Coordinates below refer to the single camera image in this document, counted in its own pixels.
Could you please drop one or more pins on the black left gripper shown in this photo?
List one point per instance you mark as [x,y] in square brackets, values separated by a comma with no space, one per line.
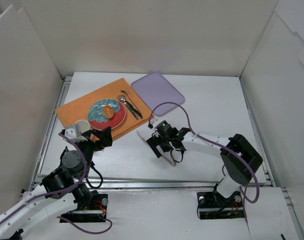
[92,141]

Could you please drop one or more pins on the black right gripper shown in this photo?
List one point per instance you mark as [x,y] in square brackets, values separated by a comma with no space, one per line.
[157,143]

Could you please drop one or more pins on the stainless steel serving tongs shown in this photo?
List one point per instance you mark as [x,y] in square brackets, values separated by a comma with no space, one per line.
[149,139]

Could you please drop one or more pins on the round golden bread roll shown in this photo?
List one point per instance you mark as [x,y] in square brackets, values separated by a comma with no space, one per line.
[108,111]

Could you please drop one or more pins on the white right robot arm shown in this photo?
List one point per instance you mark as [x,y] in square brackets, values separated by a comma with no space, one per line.
[240,158]

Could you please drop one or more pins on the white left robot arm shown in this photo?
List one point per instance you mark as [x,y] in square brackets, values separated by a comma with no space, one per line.
[66,192]

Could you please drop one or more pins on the white cup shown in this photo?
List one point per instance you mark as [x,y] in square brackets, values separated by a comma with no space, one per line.
[84,125]

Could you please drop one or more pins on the red plate with teal flower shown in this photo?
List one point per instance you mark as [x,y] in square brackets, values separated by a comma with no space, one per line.
[97,118]

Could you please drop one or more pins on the stainless steel fork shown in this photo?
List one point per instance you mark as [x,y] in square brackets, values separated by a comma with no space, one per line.
[131,101]

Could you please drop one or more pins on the lavender plastic tray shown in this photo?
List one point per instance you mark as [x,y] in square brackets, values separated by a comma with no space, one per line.
[155,89]

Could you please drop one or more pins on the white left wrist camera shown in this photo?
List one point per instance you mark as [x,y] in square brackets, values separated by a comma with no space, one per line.
[73,132]

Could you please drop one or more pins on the spoon with green handle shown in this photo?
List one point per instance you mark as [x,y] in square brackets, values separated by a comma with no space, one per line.
[122,99]

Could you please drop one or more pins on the black handled knife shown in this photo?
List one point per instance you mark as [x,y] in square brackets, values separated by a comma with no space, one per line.
[134,109]

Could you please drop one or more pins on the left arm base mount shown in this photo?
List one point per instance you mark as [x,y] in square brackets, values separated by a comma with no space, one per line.
[95,212]

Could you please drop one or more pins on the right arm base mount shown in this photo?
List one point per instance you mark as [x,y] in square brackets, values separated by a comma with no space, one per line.
[211,207]

